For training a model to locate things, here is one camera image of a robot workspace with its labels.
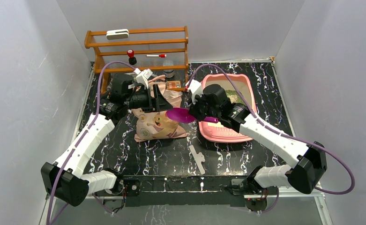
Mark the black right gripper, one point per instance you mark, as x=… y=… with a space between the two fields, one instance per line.
x=193 y=109

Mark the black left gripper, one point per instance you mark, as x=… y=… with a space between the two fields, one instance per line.
x=152 y=99

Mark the cat litter bag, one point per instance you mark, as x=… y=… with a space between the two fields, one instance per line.
x=157 y=125

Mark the purple litter scoop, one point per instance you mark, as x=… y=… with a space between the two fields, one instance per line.
x=187 y=116

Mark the pink cat litter box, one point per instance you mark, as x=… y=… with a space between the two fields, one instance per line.
x=215 y=132

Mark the orange wooden shelf rack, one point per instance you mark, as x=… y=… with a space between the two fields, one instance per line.
x=172 y=41

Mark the grey bag sealing clip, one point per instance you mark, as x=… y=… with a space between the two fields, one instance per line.
x=199 y=159

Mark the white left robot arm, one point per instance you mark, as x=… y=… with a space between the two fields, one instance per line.
x=65 y=177

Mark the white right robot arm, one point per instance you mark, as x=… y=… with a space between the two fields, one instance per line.
x=304 y=163

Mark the orange snack packet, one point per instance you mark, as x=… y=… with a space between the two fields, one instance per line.
x=174 y=85

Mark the small glass jar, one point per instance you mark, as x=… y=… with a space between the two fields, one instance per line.
x=169 y=73

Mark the red white marker pen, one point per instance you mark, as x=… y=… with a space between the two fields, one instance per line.
x=157 y=55

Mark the red black stamp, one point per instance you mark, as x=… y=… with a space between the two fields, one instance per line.
x=132 y=59

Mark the white stapler on top shelf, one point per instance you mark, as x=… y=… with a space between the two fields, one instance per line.
x=117 y=34

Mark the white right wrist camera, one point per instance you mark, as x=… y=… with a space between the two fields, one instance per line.
x=195 y=88

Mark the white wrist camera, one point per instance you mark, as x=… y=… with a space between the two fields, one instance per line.
x=195 y=88
x=143 y=76

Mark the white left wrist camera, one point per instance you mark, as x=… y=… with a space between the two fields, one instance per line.
x=143 y=76

